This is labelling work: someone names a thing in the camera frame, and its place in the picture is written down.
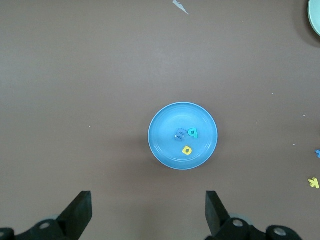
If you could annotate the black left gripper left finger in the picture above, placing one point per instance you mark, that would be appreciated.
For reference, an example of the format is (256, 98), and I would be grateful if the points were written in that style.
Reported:
(73, 220)

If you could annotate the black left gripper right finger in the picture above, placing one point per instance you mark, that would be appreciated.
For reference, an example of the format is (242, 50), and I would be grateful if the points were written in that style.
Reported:
(220, 225)

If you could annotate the yellow foam letter d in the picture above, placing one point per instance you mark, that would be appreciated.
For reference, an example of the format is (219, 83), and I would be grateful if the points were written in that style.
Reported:
(187, 147)

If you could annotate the teal foam letter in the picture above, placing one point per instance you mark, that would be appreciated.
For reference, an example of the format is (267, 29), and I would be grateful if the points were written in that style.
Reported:
(196, 135)

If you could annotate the blue foam letter m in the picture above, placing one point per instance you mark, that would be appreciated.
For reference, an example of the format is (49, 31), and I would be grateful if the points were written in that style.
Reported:
(180, 135)

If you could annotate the yellow foam letter k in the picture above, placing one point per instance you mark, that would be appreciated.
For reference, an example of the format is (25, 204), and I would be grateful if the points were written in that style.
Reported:
(315, 183)

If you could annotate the blue round plate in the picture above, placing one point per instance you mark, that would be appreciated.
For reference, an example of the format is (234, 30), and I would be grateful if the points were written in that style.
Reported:
(165, 125)

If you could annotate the blue foam letter x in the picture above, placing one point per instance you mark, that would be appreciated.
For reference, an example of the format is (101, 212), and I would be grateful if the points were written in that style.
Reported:
(318, 153)

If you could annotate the brown table cover sheet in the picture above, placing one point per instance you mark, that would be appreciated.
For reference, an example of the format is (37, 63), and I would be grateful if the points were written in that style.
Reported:
(75, 75)

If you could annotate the white paper scrap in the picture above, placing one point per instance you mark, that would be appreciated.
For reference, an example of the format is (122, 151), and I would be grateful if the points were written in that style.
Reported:
(180, 5)

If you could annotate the pale green round plate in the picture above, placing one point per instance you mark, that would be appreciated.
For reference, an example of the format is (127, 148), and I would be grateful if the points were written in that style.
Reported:
(315, 15)

